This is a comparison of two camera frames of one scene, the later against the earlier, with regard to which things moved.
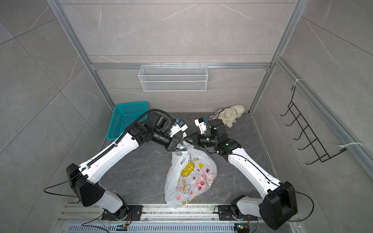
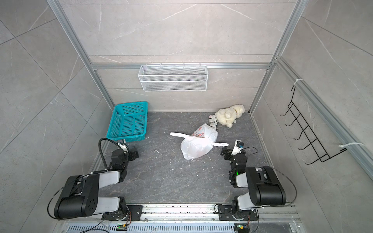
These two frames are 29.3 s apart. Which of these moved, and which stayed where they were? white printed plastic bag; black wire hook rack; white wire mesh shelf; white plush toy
Moved: white printed plastic bag
Stayed: black wire hook rack; white plush toy; white wire mesh shelf
